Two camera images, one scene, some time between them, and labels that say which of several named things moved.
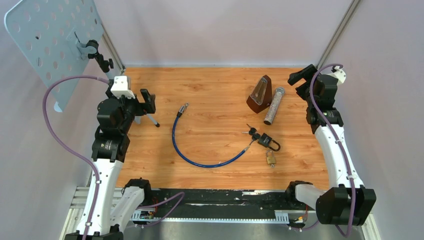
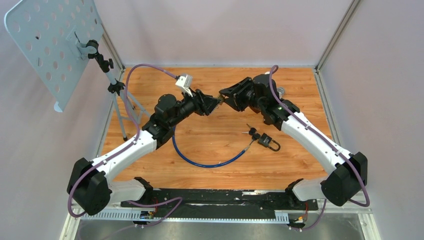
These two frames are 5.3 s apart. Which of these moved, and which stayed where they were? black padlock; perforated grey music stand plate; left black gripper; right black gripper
Moved: right black gripper; left black gripper
Stayed: perforated grey music stand plate; black padlock
